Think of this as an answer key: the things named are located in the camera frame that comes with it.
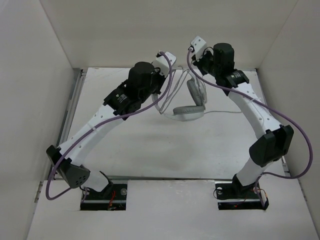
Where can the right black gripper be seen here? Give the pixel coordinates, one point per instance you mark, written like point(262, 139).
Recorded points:
point(206, 53)

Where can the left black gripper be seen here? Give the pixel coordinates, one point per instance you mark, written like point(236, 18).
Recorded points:
point(162, 79)

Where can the white grey headphones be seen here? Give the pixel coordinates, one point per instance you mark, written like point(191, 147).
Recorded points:
point(186, 100)

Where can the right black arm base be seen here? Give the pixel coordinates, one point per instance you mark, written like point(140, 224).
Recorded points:
point(251, 198)

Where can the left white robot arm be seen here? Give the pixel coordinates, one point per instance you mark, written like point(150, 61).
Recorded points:
point(69, 158)

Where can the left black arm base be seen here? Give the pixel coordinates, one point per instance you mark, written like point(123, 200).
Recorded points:
point(114, 200)

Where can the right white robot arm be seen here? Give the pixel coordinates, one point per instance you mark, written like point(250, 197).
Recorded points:
point(273, 139)

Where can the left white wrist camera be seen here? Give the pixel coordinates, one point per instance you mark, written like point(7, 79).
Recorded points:
point(165, 61)

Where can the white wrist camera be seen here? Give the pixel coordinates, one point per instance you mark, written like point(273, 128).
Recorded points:
point(165, 61)
point(199, 45)

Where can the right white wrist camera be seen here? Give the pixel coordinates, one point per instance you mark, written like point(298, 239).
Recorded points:
point(199, 45)

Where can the aluminium side rail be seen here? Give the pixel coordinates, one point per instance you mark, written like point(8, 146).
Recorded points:
point(79, 75)

